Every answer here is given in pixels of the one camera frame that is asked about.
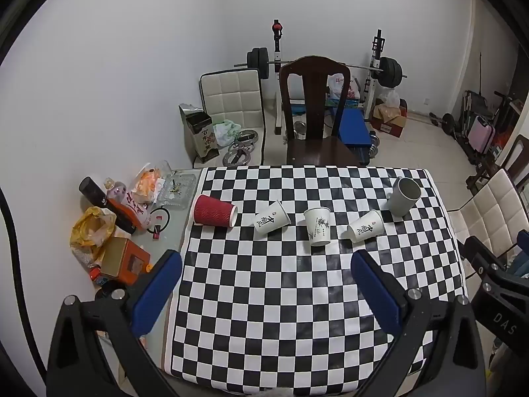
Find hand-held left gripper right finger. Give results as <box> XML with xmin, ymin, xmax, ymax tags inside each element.
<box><xmin>350</xmin><ymin>250</ymin><xmax>488</xmax><ymax>397</ymax></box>

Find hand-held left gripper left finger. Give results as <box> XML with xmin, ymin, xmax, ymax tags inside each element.
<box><xmin>47</xmin><ymin>250</ymin><xmax>183</xmax><ymax>397</ymax></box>

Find white calligraphy paper cup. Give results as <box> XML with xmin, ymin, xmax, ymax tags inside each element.
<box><xmin>346</xmin><ymin>209</ymin><xmax>385</xmax><ymax>243</ymax></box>
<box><xmin>253</xmin><ymin>200</ymin><xmax>291</xmax><ymax>241</ymax></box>

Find red ribbed paper cup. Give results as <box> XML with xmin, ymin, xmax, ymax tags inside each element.
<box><xmin>193</xmin><ymin>194</ymin><xmax>238</xmax><ymax>228</ymax></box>

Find white bamboo print paper cup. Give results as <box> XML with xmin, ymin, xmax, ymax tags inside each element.
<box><xmin>303</xmin><ymin>207</ymin><xmax>332</xmax><ymax>246</ymax></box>

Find white quilted chair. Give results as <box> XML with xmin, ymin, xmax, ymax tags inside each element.
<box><xmin>448</xmin><ymin>169</ymin><xmax>529</xmax><ymax>257</ymax></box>
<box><xmin>199</xmin><ymin>69</ymin><xmax>266</xmax><ymax>166</ymax></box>

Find gold orange box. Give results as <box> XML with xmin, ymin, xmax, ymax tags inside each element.
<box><xmin>99</xmin><ymin>238</ymin><xmax>151</xmax><ymax>287</ymax></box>

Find orange printed packet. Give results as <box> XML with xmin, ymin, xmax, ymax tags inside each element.
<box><xmin>108</xmin><ymin>192</ymin><xmax>154</xmax><ymax>231</ymax></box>

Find black white checkered mat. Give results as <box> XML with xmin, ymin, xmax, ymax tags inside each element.
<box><xmin>163</xmin><ymin>165</ymin><xmax>469</xmax><ymax>395</ymax></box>

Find dark wooden chair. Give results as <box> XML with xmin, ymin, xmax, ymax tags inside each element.
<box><xmin>279</xmin><ymin>56</ymin><xmax>360</xmax><ymax>168</ymax></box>
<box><xmin>467</xmin><ymin>134</ymin><xmax>529</xmax><ymax>195</ymax></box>

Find yellow plastic bag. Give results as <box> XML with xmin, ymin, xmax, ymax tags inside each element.
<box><xmin>69</xmin><ymin>207</ymin><xmax>117</xmax><ymax>266</ymax></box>

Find grey ceramic mug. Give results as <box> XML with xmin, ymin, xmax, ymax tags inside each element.
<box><xmin>387</xmin><ymin>176</ymin><xmax>422</xmax><ymax>217</ymax></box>

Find glass ashtray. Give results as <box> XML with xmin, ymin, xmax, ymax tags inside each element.
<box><xmin>155</xmin><ymin>172</ymin><xmax>197</xmax><ymax>207</ymax></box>

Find clear bottle purple label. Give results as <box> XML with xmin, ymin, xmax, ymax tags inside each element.
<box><xmin>103</xmin><ymin>178</ymin><xmax>129</xmax><ymax>203</ymax></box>

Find clear bag of orange snacks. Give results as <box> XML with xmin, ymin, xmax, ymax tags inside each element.
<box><xmin>131</xmin><ymin>160</ymin><xmax>174</xmax><ymax>205</ymax></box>

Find pink suitcase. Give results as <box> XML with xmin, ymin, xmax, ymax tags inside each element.
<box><xmin>471</xmin><ymin>116</ymin><xmax>496</xmax><ymax>154</ymax></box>

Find black bottle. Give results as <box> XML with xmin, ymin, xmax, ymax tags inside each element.
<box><xmin>78</xmin><ymin>176</ymin><xmax>137</xmax><ymax>234</ymax></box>

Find black dumbbell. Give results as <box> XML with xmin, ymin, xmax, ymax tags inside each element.
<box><xmin>430</xmin><ymin>112</ymin><xmax>455</xmax><ymax>135</ymax></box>

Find cardboard box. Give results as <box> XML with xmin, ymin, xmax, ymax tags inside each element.
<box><xmin>371</xmin><ymin>99</ymin><xmax>409</xmax><ymax>138</ymax></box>

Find black tea box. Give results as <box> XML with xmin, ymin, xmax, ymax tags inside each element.
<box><xmin>179</xmin><ymin>103</ymin><xmax>220</xmax><ymax>162</ymax></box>

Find green white plastic bag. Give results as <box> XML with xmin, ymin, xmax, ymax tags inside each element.
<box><xmin>213</xmin><ymin>121</ymin><xmax>241</xmax><ymax>147</ymax></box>

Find clear plastic bag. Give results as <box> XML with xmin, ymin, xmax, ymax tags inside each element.
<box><xmin>378</xmin><ymin>88</ymin><xmax>401</xmax><ymax>110</ymax></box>

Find barbell with black plates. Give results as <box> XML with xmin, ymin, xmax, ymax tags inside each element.
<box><xmin>234</xmin><ymin>47</ymin><xmax>408</xmax><ymax>88</ymax></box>

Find white red printed plastic bag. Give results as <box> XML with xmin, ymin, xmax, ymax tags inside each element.
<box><xmin>326</xmin><ymin>73</ymin><xmax>360</xmax><ymax>101</ymax></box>

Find white weight bench rack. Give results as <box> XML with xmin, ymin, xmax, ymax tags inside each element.
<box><xmin>270</xmin><ymin>20</ymin><xmax>387</xmax><ymax>137</ymax></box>

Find thin black cable loop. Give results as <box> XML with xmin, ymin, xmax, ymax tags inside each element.
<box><xmin>149</xmin><ymin>207</ymin><xmax>171</xmax><ymax>231</ymax></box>

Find thick black cable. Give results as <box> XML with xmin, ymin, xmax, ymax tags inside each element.
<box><xmin>0</xmin><ymin>188</ymin><xmax>48</xmax><ymax>385</ymax></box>

